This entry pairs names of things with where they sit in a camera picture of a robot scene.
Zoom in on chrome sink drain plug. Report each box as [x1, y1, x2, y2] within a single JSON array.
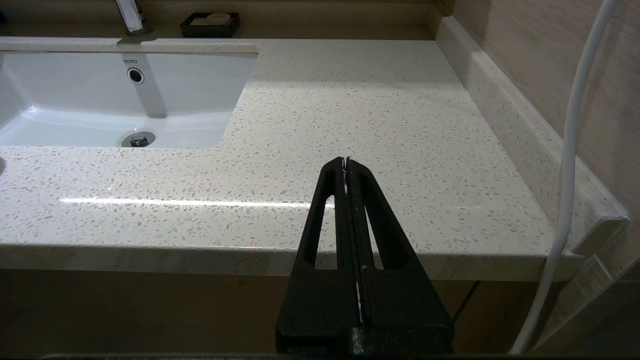
[[121, 131, 156, 148]]

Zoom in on white ceramic sink basin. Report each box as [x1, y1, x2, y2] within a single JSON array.
[[0, 39, 261, 150]]

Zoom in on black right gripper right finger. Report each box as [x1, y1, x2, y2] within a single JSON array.
[[346, 157, 454, 355]]

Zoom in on wooden vanity cabinet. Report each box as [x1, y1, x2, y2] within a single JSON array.
[[0, 269, 551, 357]]

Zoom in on white right arm cable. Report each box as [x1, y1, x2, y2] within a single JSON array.
[[510, 0, 621, 355]]

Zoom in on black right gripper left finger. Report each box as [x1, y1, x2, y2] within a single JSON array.
[[275, 157, 362, 355]]

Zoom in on round beige soap bar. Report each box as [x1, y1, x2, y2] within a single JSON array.
[[190, 12, 233, 27]]

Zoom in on chrome basin faucet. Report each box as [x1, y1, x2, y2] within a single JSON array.
[[115, 0, 151, 37]]

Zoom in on black soap dish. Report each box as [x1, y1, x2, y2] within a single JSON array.
[[180, 12, 240, 39]]

